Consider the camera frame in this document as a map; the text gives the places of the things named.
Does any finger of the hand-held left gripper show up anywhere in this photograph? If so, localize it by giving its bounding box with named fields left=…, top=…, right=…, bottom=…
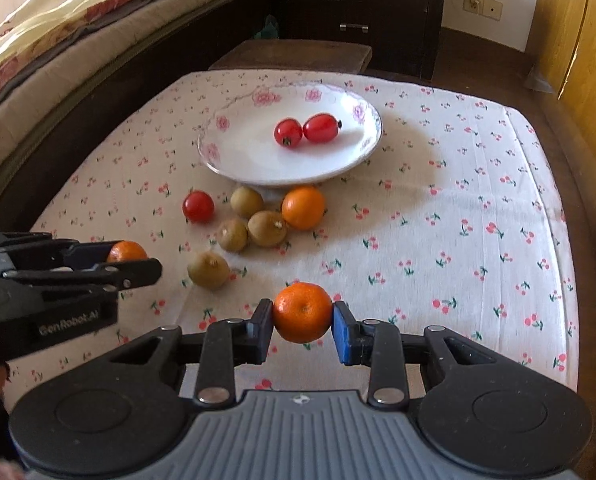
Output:
left=3, top=258, right=163, bottom=292
left=0, top=232, right=113, bottom=269

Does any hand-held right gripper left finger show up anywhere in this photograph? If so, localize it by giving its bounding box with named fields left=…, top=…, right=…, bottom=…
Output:
left=102, top=299, right=275, bottom=407

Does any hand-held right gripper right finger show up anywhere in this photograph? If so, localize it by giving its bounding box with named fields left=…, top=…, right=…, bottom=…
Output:
left=331, top=301, right=500, bottom=408

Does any orange tangerine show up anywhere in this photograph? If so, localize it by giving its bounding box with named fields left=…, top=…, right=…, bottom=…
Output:
left=107, top=241, right=149, bottom=263
left=281, top=186, right=326, bottom=231
left=272, top=282, right=335, bottom=345

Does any kiwi top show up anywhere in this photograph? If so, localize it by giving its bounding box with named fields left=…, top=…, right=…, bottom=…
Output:
left=229, top=186, right=265, bottom=219

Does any white plate with pink flowers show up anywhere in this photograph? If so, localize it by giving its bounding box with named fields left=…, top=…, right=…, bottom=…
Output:
left=197, top=84, right=383, bottom=188

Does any red cherry tomato with stem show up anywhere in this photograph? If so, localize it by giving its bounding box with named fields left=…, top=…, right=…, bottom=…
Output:
left=303, top=113, right=343, bottom=143

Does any cherry print tablecloth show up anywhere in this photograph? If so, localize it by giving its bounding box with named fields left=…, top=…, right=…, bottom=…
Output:
left=8, top=70, right=579, bottom=397

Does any bed with colourful blanket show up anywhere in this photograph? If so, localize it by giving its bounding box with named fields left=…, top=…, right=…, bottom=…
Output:
left=0, top=0, right=266, bottom=191

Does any floral quilt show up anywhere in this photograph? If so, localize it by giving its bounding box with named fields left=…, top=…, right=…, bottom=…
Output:
left=0, top=0, right=259, bottom=106

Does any dark wooden stool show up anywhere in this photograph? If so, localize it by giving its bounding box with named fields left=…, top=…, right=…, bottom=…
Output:
left=208, top=39, right=374, bottom=77

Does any green cloth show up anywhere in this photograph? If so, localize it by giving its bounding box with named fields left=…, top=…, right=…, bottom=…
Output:
left=255, top=14, right=281, bottom=41

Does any dark wooden dresser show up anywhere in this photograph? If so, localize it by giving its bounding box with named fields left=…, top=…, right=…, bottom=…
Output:
left=265, top=0, right=446, bottom=81

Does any yellow wooden wardrobe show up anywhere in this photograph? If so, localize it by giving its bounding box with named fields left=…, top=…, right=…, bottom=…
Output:
left=525, top=0, right=596, bottom=201

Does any dark wooden bed frame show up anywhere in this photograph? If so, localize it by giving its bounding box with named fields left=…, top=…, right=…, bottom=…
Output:
left=0, top=10, right=279, bottom=233

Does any beige wall socket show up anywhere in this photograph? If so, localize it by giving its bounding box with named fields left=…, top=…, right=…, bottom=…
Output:
left=463, top=0, right=504, bottom=22

